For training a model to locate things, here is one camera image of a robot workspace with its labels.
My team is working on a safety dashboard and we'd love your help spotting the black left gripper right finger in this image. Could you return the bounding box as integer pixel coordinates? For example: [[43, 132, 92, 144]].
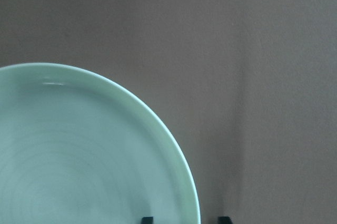
[[217, 216, 232, 224]]

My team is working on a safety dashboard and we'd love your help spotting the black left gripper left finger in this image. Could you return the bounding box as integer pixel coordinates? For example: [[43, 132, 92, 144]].
[[141, 217, 153, 224]]

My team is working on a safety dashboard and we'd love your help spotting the mint green plate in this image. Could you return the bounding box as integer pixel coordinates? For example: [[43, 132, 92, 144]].
[[1, 63, 201, 223]]

